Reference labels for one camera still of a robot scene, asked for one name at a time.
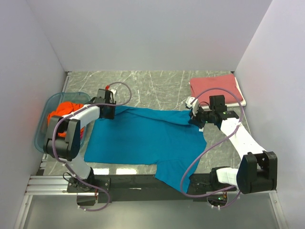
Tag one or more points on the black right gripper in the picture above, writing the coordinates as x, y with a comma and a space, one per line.
195, 120

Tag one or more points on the blue t-shirt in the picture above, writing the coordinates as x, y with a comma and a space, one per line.
142, 136

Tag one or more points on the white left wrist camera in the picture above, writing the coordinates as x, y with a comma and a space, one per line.
113, 91

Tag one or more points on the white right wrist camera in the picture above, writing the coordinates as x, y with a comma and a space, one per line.
192, 104

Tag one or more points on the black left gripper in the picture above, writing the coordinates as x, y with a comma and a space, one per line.
111, 115

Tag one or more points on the orange t-shirt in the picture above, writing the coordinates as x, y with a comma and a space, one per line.
64, 108

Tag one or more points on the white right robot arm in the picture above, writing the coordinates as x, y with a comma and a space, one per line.
257, 171

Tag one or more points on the clear teal plastic bin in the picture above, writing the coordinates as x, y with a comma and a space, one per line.
50, 106

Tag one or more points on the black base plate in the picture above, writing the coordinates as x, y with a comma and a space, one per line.
138, 188

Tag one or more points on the folded red t-shirt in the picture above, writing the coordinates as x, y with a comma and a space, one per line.
198, 85

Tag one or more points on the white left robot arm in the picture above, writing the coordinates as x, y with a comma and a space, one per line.
64, 132

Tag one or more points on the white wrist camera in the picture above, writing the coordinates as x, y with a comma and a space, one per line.
192, 104
113, 91

